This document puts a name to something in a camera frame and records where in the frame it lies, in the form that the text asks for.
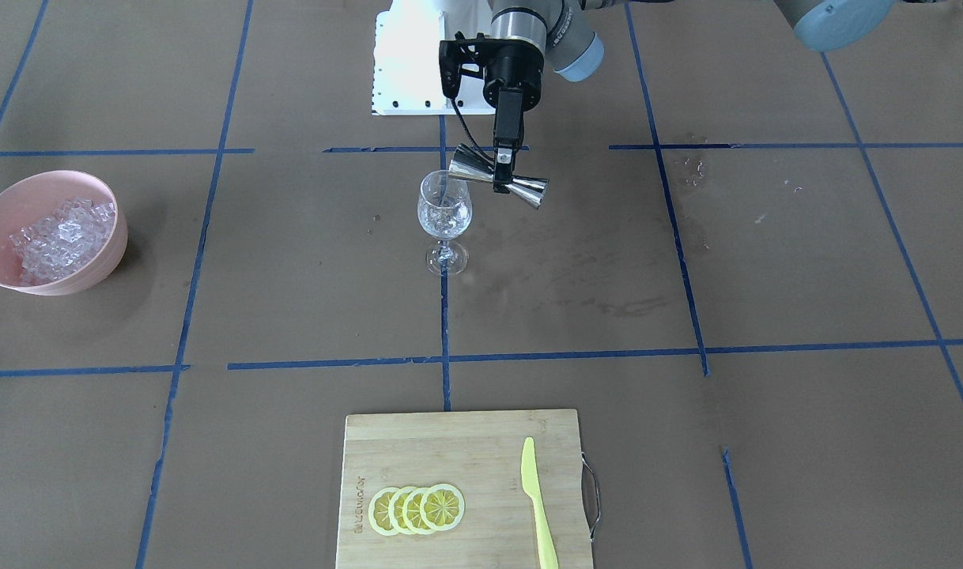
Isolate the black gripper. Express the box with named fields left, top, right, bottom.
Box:
left=484, top=42, right=544, bottom=187

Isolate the steel double jigger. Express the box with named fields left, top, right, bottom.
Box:
left=447, top=144, right=548, bottom=210

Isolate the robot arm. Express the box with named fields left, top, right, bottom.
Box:
left=477, top=1, right=893, bottom=192

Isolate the clear wine glass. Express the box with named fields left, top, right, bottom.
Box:
left=417, top=170, right=472, bottom=275

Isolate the clear ice cubes pile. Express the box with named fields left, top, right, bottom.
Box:
left=9, top=197, right=116, bottom=287

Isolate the bamboo cutting board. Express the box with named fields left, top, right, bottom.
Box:
left=334, top=409, right=594, bottom=568

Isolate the yellow plastic knife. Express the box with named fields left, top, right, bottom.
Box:
left=519, top=436, right=560, bottom=568

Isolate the lemon slice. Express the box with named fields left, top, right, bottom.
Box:
left=419, top=483, right=466, bottom=532
left=387, top=486, right=416, bottom=534
left=369, top=487, right=399, bottom=537
left=401, top=487, right=433, bottom=534

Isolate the pink bowl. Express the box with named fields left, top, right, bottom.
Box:
left=0, top=170, right=128, bottom=296

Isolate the black camera cable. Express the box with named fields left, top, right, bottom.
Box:
left=448, top=32, right=498, bottom=163

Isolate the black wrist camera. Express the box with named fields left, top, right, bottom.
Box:
left=438, top=32, right=486, bottom=100

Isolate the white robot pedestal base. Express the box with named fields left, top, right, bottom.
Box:
left=371, top=1, right=494, bottom=116

